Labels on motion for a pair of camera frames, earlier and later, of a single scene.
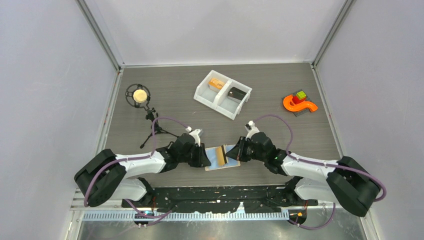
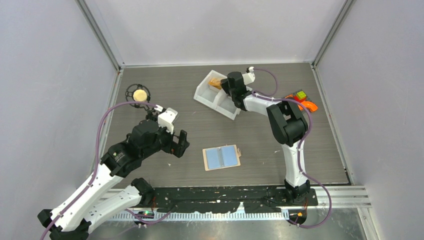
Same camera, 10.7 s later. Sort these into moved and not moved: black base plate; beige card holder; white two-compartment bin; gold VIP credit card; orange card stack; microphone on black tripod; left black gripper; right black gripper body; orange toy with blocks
Moved: left black gripper; gold VIP credit card; right black gripper body
Not moved: orange toy with blocks; orange card stack; black base plate; microphone on black tripod; beige card holder; white two-compartment bin
